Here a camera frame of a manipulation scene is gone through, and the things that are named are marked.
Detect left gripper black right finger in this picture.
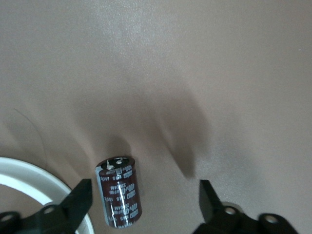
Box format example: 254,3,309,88
198,179,299,234

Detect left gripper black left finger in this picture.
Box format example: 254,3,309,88
0,178,95,234

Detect dark brown electrolytic capacitor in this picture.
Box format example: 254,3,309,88
94,156,143,229

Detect white semicircular pipe clamp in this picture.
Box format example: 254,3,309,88
0,157,95,234

